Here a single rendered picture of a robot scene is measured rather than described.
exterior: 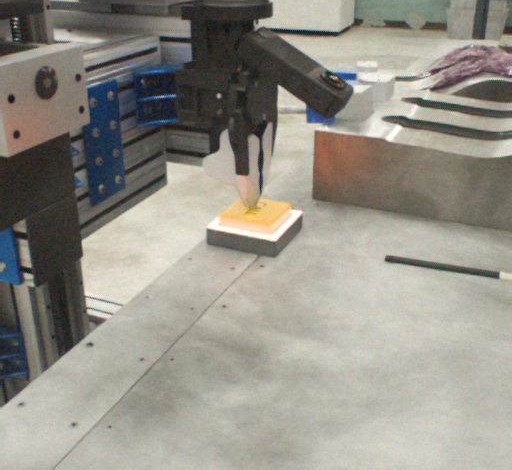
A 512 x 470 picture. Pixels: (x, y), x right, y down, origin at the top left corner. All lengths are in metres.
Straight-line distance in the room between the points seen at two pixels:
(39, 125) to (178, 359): 0.31
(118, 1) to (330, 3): 6.32
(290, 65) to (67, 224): 0.36
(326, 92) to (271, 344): 0.23
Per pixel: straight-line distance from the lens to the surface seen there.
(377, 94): 0.93
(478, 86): 1.09
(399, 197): 0.79
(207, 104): 0.66
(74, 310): 1.27
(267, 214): 0.69
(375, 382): 0.51
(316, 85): 0.61
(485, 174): 0.76
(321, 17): 7.47
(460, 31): 7.47
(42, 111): 0.72
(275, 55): 0.62
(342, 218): 0.77
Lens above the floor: 1.11
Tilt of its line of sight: 24 degrees down
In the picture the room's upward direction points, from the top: straight up
